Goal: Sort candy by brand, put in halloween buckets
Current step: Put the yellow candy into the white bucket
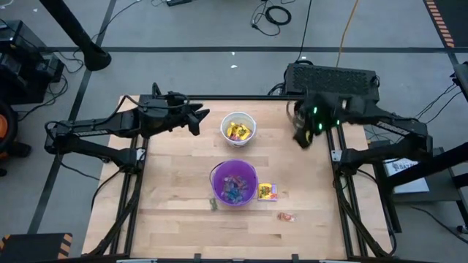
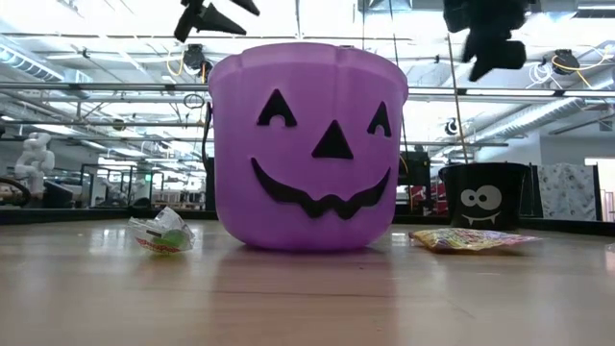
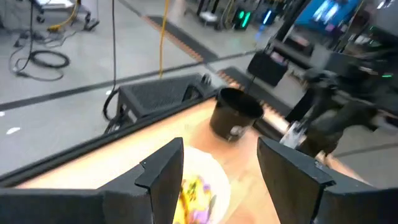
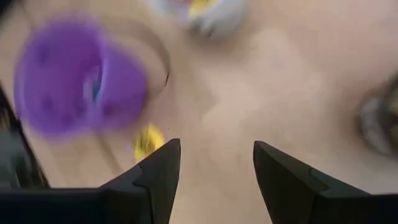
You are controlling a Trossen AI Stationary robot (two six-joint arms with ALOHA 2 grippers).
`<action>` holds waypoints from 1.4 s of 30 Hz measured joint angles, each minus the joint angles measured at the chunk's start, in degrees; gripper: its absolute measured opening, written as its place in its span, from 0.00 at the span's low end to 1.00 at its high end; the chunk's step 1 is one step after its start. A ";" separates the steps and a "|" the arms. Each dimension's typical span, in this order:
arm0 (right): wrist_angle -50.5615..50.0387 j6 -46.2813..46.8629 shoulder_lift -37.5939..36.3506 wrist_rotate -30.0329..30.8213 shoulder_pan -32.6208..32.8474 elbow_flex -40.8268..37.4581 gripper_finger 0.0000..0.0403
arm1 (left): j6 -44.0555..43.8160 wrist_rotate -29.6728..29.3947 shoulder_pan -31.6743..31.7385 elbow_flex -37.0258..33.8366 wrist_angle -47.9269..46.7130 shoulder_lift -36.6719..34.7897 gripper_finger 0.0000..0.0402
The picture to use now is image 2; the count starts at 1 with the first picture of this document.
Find white patterned curtain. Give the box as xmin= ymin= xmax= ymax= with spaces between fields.
xmin=536 ymin=161 xmax=598 ymax=222

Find yellow Sour Patch packet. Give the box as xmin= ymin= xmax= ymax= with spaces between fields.
xmin=407 ymin=227 xmax=543 ymax=254

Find yellow hanging cable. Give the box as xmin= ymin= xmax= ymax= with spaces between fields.
xmin=446 ymin=33 xmax=471 ymax=165

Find green gummy ring pop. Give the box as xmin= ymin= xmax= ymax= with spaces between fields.
xmin=126 ymin=206 xmax=197 ymax=256

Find black vampire face bucket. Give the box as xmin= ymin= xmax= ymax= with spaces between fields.
xmin=437 ymin=161 xmax=530 ymax=231

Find black ceiling cable reel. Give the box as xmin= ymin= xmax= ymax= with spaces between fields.
xmin=181 ymin=42 xmax=213 ymax=72
xmin=551 ymin=47 xmax=581 ymax=77

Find red crates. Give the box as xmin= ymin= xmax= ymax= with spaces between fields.
xmin=406 ymin=178 xmax=452 ymax=213

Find purple jack-o-lantern bucket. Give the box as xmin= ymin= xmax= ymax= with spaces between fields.
xmin=201 ymin=41 xmax=409 ymax=253

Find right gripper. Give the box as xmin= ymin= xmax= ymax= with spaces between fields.
xmin=441 ymin=0 xmax=530 ymax=84

